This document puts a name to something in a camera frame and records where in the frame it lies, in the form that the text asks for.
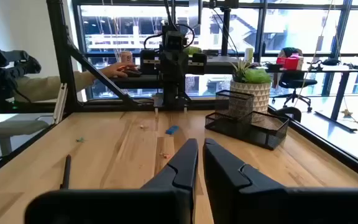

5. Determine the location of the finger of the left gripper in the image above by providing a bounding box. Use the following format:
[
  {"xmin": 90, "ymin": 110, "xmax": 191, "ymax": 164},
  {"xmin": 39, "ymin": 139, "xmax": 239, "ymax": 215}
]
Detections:
[
  {"xmin": 174, "ymin": 55, "xmax": 188, "ymax": 78},
  {"xmin": 162, "ymin": 55, "xmax": 175, "ymax": 78}
]

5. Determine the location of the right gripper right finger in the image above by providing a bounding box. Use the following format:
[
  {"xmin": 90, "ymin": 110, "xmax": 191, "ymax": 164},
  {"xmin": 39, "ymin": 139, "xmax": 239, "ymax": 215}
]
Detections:
[{"xmin": 203, "ymin": 138, "xmax": 287, "ymax": 224}]

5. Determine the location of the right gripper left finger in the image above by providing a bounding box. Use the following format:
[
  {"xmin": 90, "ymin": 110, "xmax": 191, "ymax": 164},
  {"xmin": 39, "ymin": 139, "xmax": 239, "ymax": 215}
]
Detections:
[{"xmin": 141, "ymin": 138, "xmax": 200, "ymax": 224}]

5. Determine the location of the blue eraser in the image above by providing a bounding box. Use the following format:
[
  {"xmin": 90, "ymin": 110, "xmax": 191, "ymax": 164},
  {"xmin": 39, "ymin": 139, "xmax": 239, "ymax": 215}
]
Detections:
[{"xmin": 165, "ymin": 125, "xmax": 180, "ymax": 136}]

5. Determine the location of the black pen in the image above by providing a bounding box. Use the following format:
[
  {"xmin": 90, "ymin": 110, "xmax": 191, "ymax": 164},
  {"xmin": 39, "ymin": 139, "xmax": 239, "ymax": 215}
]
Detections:
[{"xmin": 60, "ymin": 154, "xmax": 72, "ymax": 190}]

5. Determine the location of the person's forearm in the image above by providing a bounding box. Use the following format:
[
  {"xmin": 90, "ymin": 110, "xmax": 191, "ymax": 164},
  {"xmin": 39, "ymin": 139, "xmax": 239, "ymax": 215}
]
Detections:
[{"xmin": 13, "ymin": 70, "xmax": 103, "ymax": 103}]

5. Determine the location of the black mesh desk organizer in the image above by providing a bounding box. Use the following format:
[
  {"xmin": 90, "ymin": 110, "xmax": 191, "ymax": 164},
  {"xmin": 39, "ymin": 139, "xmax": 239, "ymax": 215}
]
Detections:
[{"xmin": 204, "ymin": 89, "xmax": 290, "ymax": 151}]

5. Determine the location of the black computer mouse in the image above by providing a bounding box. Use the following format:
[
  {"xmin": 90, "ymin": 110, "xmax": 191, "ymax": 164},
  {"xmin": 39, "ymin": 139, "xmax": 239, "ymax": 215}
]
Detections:
[{"xmin": 123, "ymin": 68, "xmax": 143, "ymax": 78}]

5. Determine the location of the green object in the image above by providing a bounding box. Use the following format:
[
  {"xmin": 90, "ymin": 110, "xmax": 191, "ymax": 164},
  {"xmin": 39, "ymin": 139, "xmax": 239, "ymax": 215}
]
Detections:
[{"xmin": 183, "ymin": 45, "xmax": 203, "ymax": 57}]

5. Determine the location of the white pink cup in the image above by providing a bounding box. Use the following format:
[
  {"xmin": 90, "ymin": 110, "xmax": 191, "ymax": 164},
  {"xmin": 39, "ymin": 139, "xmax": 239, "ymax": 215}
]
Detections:
[{"xmin": 120, "ymin": 50, "xmax": 134, "ymax": 65}]

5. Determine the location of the person's hand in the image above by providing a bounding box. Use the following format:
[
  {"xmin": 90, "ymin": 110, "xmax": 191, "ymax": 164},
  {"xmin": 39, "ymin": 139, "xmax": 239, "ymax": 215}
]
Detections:
[{"xmin": 99, "ymin": 62, "xmax": 138, "ymax": 78}]

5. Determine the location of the black vertical pole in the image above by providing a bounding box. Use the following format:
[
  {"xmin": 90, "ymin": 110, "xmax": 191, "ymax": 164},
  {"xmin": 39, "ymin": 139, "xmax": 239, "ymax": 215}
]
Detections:
[{"xmin": 221, "ymin": 6, "xmax": 232, "ymax": 57}]

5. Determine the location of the potted plant white patterned pot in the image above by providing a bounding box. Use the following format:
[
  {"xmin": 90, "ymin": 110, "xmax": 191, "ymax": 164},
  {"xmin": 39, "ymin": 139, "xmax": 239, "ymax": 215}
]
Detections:
[{"xmin": 229, "ymin": 58, "xmax": 272, "ymax": 114}]

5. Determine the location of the arched dark chair back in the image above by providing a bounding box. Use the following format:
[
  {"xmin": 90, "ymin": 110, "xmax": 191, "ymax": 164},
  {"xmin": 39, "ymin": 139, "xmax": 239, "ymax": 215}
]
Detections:
[{"xmin": 275, "ymin": 106, "xmax": 303, "ymax": 123}]

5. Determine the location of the white aluminium bar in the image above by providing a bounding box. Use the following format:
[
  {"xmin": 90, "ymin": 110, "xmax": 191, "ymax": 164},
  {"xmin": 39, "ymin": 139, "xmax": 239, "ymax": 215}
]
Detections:
[{"xmin": 53, "ymin": 83, "xmax": 69, "ymax": 125}]

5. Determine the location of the red box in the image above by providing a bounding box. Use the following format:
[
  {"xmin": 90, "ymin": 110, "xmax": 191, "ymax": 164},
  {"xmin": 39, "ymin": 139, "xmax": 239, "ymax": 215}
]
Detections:
[{"xmin": 276, "ymin": 53, "xmax": 305, "ymax": 71}]

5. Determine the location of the long black desk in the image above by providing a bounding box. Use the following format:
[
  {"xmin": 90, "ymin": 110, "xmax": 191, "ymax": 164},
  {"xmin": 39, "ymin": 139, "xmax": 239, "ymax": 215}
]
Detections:
[{"xmin": 265, "ymin": 63, "xmax": 358, "ymax": 122}]

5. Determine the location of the white chair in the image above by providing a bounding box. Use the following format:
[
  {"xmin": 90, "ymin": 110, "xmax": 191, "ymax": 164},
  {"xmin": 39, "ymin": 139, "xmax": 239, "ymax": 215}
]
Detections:
[{"xmin": 0, "ymin": 119, "xmax": 50, "ymax": 156}]

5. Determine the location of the black cable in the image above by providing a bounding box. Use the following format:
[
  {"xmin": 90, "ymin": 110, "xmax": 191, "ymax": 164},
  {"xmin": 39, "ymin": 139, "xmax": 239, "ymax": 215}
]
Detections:
[{"xmin": 143, "ymin": 23, "xmax": 196, "ymax": 50}]

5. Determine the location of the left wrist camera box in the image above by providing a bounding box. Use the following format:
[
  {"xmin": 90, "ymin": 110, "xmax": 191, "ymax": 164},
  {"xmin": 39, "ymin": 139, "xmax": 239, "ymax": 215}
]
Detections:
[{"xmin": 165, "ymin": 24, "xmax": 188, "ymax": 52}]

